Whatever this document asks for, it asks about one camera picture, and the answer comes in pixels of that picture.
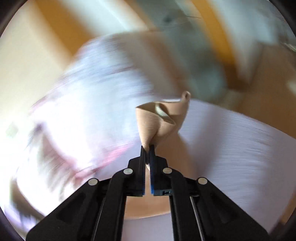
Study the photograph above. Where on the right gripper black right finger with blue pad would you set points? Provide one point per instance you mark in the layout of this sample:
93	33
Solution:
199	210

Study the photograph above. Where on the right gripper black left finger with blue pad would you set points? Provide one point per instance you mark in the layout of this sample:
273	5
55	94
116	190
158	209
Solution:
96	210

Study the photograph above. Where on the tan cloth garment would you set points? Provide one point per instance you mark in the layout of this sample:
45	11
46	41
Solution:
157	120

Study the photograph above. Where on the lavender bed sheet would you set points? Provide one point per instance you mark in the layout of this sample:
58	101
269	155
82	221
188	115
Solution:
249	161

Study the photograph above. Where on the pink floral top pillow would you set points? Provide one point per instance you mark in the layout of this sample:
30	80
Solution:
85	125

